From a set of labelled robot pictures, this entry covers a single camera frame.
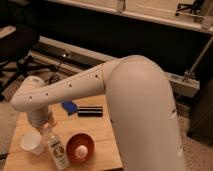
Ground black cable on floor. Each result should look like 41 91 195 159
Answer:
41 53 81 86

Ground black chair base far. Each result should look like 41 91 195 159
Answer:
175 0 205 16

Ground black office chair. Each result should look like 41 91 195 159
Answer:
0 25 56 102

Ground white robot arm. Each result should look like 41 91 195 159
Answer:
11 55 186 171

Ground black rectangular bar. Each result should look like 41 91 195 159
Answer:
78 106 103 117

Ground white paper cup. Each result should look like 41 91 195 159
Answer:
21 132 45 155

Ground metal pole stand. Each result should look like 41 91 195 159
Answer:
183 35 213 82

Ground red bowl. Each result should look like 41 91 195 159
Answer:
66 133 95 164

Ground blue sponge block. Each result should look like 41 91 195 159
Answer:
61 101 78 116

